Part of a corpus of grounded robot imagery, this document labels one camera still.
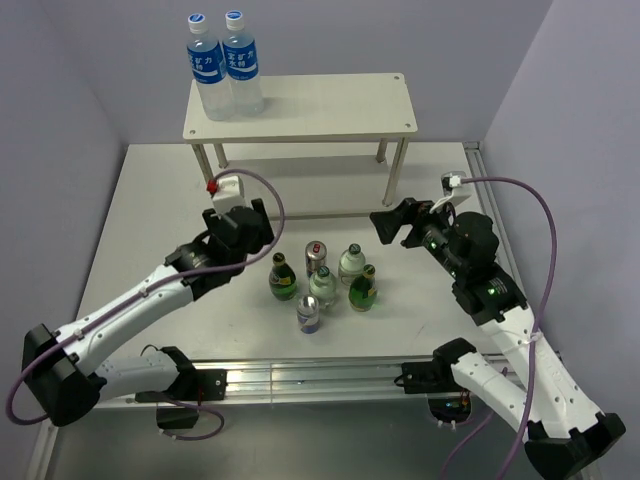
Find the right blue-label water bottle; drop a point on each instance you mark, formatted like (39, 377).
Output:
(241, 59)

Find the aluminium front rail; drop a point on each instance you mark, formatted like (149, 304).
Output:
(312, 380)

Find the black box under rail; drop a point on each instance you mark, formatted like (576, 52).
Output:
(176, 418)

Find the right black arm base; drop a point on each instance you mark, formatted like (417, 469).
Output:
(426, 377)

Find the aluminium rail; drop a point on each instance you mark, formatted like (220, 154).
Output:
(312, 380)
(490, 207)

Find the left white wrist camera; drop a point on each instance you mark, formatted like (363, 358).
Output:
(226, 193)

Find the front clear glass bottle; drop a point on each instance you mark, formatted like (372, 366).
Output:
(323, 286)

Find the rear red silver can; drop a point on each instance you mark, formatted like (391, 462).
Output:
(315, 256)

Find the rear clear glass bottle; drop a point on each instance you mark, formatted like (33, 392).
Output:
(351, 264)

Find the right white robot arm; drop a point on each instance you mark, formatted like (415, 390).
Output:
(565, 430)

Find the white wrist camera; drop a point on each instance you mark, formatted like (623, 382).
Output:
(455, 190)
(226, 193)

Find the clear glass bottle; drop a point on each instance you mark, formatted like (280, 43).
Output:
(323, 286)
(351, 264)

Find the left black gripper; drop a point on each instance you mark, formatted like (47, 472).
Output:
(210, 220)

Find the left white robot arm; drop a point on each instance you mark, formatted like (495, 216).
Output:
(70, 370)

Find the left blue-label water bottle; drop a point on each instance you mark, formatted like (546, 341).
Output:
(209, 69)

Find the green glass bottle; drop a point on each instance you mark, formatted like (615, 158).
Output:
(282, 279)
(363, 291)

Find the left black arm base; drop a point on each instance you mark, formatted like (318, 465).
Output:
(203, 385)

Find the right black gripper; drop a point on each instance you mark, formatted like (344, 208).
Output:
(388, 222)

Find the aluminium right rail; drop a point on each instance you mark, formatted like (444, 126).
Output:
(490, 207)

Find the front blue silver can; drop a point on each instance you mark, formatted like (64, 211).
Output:
(307, 313)

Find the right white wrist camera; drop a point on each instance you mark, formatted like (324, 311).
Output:
(455, 190)

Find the blue-label water bottle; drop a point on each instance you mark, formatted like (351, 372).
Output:
(241, 59)
(209, 69)

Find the white two-tier shelf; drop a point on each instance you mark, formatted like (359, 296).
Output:
(329, 144)

